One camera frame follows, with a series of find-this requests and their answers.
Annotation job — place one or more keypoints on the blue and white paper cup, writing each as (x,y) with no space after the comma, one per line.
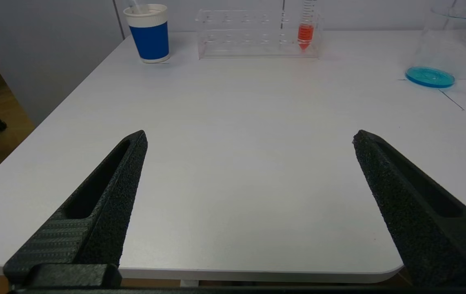
(150,41)

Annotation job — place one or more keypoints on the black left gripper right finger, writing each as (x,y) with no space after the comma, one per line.
(412,220)

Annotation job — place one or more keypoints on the clear glass beaker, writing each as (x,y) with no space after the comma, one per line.
(431,76)

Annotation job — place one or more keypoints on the white table leg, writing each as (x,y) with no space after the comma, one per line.
(190,283)

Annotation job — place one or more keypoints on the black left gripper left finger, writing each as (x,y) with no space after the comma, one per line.
(106,212)

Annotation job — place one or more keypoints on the clear acrylic test tube rack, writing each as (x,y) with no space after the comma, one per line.
(253,45)

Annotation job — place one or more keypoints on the test tube with red pigment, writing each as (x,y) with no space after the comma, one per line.
(305,34)

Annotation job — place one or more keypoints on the test tube with blue pigment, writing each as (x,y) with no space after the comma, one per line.
(136,6)

